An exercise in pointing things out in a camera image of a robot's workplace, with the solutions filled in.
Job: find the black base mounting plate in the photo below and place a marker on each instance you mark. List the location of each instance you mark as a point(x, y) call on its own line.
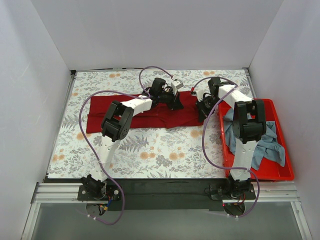
point(168, 194)

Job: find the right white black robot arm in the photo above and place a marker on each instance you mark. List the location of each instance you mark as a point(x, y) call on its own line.
point(248, 126)

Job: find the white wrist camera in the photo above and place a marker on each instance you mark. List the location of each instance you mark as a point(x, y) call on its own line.
point(198, 93)
point(176, 85)

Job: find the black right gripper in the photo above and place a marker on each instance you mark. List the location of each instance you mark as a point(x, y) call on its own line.
point(201, 110)

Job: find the red plastic bin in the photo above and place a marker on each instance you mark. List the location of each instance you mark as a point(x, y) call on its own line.
point(268, 170)

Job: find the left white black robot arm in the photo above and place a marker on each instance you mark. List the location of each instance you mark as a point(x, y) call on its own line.
point(117, 123)

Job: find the grey-blue t-shirt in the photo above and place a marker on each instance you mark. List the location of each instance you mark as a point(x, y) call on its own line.
point(268, 147)

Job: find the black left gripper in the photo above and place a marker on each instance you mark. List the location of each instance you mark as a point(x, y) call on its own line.
point(175, 102)

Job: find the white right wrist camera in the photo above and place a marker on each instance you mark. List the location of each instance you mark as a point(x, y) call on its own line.
point(198, 93)

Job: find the red t-shirt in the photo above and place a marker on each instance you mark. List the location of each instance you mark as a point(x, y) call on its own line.
point(158, 117)

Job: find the floral patterned table mat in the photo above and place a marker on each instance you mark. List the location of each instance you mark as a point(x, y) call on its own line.
point(182, 152)

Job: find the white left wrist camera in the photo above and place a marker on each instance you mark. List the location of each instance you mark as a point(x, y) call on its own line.
point(176, 85)

